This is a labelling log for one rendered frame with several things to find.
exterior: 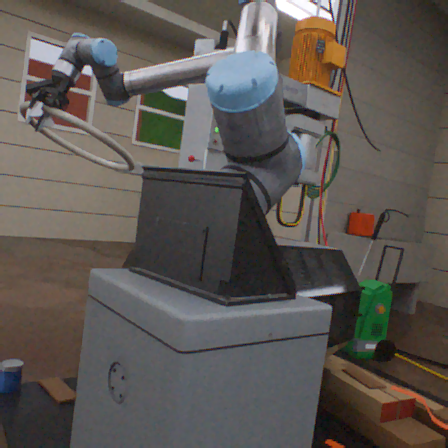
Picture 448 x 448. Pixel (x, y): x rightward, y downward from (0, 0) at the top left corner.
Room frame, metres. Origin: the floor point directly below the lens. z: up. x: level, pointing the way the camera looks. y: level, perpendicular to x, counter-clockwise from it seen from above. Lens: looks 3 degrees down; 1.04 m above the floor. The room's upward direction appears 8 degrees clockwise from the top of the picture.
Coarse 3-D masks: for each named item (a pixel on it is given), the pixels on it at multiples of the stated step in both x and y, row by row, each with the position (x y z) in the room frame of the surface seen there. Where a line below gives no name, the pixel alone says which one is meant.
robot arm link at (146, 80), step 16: (176, 64) 1.55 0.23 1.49; (192, 64) 1.53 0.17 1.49; (208, 64) 1.52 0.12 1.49; (96, 80) 1.61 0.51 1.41; (112, 80) 1.58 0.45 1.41; (128, 80) 1.58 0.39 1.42; (144, 80) 1.57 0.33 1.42; (160, 80) 1.56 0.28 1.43; (176, 80) 1.56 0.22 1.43; (192, 80) 1.56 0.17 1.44; (112, 96) 1.61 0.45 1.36; (128, 96) 1.62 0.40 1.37
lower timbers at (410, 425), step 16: (320, 400) 2.35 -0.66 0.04; (336, 400) 2.25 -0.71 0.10; (432, 400) 2.40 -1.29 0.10; (336, 416) 2.23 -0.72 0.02; (352, 416) 2.14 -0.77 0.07; (368, 416) 2.07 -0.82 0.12; (416, 416) 2.31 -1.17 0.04; (368, 432) 2.04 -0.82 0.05; (384, 432) 1.97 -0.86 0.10; (400, 432) 1.95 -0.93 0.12; (416, 432) 1.97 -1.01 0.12; (432, 432) 1.99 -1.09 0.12
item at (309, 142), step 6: (300, 138) 2.55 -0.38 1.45; (306, 138) 2.55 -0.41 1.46; (312, 138) 2.57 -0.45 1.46; (306, 144) 2.55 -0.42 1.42; (312, 144) 2.57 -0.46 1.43; (306, 150) 2.55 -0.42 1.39; (312, 150) 2.58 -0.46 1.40; (306, 156) 2.55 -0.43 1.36; (312, 156) 2.59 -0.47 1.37; (306, 162) 2.56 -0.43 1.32; (312, 162) 2.60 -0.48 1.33; (306, 168) 2.57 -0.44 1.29
